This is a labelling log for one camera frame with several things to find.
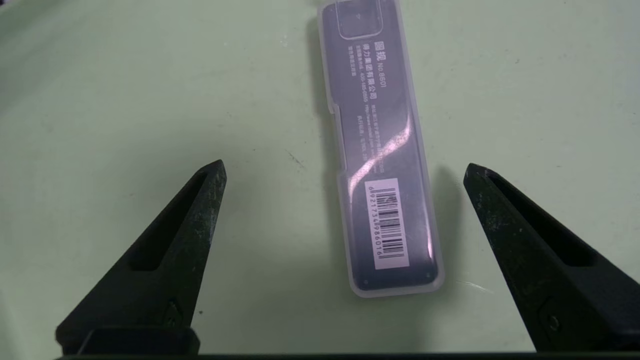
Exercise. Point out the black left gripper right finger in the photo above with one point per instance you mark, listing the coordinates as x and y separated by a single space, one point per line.
540 280

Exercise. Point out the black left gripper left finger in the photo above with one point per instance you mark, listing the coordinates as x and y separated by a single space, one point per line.
165 270

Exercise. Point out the clear grey plastic case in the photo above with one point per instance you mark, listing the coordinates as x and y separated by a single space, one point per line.
380 150

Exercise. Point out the green plastic tray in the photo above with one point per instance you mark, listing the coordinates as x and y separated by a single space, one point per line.
150 100

